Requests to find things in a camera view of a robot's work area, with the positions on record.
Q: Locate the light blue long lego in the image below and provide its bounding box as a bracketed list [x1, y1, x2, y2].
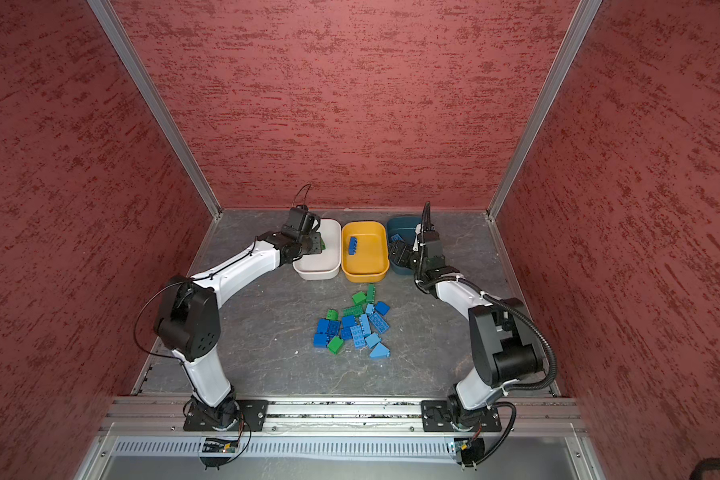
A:
[369, 312, 389, 335]

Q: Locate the green eight-stud lego brick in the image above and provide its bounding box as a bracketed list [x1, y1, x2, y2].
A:
[342, 304, 365, 317]

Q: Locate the green square lego brick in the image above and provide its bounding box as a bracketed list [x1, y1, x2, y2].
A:
[352, 291, 368, 306]

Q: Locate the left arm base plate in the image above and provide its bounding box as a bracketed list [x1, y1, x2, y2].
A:
[183, 397, 269, 433]

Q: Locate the white plastic bin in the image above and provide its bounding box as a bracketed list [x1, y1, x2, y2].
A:
[293, 219, 342, 281]

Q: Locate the yellow plastic bin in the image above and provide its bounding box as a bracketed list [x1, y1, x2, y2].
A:
[341, 221, 390, 284]

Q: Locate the light blue sloped lego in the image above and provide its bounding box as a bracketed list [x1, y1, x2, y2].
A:
[370, 343, 391, 360]

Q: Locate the dark blue square lego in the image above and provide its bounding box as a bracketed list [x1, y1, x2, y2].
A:
[313, 333, 331, 348]

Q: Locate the left aluminium corner post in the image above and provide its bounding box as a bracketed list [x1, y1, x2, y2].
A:
[87, 0, 223, 220]

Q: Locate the dark blue lego brick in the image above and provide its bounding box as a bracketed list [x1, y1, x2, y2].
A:
[348, 236, 359, 256]

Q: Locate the aluminium front rail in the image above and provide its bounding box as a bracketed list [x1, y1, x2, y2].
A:
[98, 395, 588, 437]

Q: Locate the dark teal plastic bin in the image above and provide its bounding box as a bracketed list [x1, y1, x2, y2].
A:
[386, 215, 420, 276]

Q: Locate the right aluminium corner post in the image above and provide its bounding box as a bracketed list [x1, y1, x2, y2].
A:
[487, 0, 604, 220]

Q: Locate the aluminium corner post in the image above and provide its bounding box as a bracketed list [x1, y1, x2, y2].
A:
[487, 0, 604, 220]
[87, 0, 223, 220]

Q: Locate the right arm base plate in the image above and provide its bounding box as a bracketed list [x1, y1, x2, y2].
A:
[420, 396, 502, 433]

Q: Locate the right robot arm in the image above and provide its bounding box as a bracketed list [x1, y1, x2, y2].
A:
[389, 222, 558, 431]

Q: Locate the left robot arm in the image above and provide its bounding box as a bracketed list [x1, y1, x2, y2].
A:
[154, 204, 323, 431]

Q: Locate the bright green lego brick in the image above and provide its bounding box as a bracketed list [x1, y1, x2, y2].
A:
[327, 336, 344, 355]

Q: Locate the green studded lego brick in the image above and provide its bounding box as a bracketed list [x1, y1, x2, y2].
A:
[366, 284, 376, 304]

